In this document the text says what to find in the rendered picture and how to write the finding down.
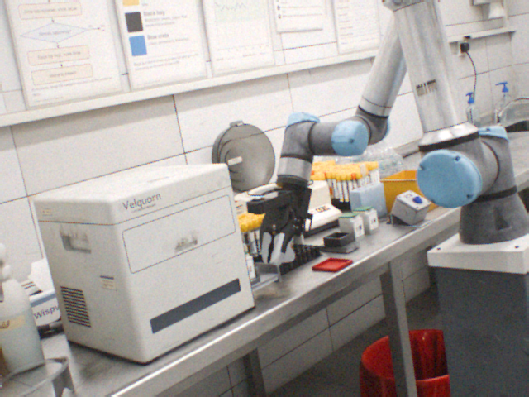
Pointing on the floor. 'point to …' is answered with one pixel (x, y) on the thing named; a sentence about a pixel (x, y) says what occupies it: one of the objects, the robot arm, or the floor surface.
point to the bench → (292, 314)
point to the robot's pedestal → (485, 331)
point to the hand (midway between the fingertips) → (269, 268)
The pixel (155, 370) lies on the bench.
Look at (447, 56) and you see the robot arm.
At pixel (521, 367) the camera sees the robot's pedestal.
